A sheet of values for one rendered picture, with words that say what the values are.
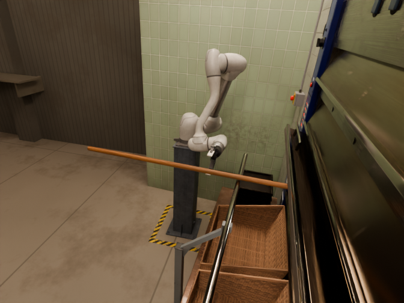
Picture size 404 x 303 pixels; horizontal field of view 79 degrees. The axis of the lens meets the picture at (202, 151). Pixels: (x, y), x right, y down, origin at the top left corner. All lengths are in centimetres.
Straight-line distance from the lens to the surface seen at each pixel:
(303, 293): 66
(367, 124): 80
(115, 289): 239
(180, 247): 132
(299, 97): 215
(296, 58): 245
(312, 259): 78
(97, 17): 392
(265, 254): 186
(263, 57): 245
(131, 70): 376
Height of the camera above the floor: 195
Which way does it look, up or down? 27 degrees down
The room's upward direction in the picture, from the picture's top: 4 degrees clockwise
